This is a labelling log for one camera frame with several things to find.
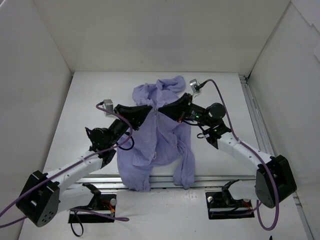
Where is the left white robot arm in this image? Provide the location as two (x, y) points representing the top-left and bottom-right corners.
(15, 104), (152, 228)

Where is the aluminium rail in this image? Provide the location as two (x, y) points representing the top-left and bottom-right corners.
(238, 74), (314, 240)
(72, 173), (258, 192)

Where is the front aluminium rail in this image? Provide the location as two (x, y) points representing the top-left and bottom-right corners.
(72, 173), (258, 192)

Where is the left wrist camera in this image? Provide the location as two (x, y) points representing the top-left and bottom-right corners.
(99, 99), (115, 118)

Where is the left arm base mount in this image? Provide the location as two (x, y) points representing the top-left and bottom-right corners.
(68, 194), (117, 224)

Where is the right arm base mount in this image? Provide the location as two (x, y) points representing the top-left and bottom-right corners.
(205, 191), (255, 220)

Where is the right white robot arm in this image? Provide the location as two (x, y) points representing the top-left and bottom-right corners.
(158, 93), (297, 209)

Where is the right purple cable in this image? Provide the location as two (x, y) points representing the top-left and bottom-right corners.
(197, 78), (281, 230)

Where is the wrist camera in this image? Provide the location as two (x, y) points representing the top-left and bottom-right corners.
(189, 79), (202, 98)
(99, 99), (115, 118)

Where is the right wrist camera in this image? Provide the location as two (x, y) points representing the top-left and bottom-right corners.
(189, 79), (202, 98)

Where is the right side aluminium rail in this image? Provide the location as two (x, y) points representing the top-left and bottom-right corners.
(238, 74), (314, 240)

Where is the lavender zip-up jacket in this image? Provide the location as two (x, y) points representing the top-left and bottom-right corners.
(117, 75), (195, 192)

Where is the purple cable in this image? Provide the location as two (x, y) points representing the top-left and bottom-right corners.
(197, 78), (281, 230)
(0, 103), (133, 223)

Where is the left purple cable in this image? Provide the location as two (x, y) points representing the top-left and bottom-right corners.
(0, 103), (133, 223)

